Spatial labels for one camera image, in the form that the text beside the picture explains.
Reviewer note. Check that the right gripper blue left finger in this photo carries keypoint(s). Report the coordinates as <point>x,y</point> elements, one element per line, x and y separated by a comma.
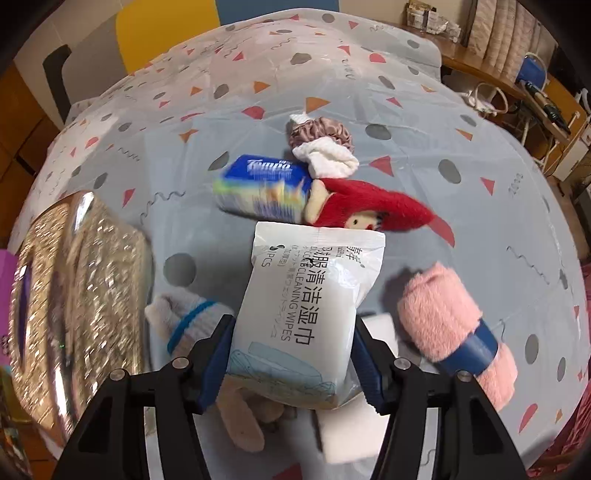
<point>214,361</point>

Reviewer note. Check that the small round side table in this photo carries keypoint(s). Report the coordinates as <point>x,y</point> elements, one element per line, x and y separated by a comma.
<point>548,114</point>

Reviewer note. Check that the white wet wipes pack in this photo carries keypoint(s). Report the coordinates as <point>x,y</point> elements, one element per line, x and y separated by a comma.
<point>294,333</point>

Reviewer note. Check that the white folded sock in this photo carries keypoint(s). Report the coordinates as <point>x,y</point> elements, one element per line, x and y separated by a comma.
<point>327,159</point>

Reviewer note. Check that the grey sock blue stripe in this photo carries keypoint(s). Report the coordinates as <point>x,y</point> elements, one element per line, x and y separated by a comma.
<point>184,318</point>

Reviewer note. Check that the right patterned curtain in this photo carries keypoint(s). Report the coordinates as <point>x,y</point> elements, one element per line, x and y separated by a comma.
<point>504,32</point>

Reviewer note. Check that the blue folding chair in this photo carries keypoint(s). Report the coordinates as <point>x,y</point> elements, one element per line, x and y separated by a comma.
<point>533,70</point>

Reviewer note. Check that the grey yellow blue sofa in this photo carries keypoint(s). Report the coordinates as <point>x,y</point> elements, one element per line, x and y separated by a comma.
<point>83,47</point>

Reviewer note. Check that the red hooded plush doll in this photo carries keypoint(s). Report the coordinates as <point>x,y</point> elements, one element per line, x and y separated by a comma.
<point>353,204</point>

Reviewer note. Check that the blue Tempo tissue pack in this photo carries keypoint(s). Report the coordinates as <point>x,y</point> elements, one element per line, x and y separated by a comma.
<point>264,188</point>

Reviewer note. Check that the ornate gold tissue box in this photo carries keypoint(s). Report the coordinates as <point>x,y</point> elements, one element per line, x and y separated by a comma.
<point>82,280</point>

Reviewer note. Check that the brown scrunchie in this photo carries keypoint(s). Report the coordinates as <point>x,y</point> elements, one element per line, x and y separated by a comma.
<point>314,129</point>

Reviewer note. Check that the pink towel blue band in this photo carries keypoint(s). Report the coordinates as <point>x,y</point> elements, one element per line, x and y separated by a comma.
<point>446,325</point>

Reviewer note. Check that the purple cardboard box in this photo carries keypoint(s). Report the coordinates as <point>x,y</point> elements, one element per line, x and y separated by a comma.
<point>7,268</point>

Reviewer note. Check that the beige plush toy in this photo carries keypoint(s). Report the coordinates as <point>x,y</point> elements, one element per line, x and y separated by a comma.
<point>247,415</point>

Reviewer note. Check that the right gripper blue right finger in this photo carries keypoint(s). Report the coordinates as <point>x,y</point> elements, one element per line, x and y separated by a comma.
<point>372,359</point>

